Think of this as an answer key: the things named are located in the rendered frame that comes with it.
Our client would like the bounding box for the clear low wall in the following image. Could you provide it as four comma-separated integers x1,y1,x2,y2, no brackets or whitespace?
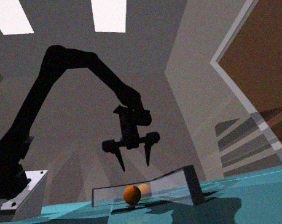
93,169,193,207

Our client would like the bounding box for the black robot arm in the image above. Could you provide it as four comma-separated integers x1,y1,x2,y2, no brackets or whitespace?
0,45,152,199

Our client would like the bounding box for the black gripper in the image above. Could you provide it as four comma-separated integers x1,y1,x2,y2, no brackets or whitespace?
102,120,160,171

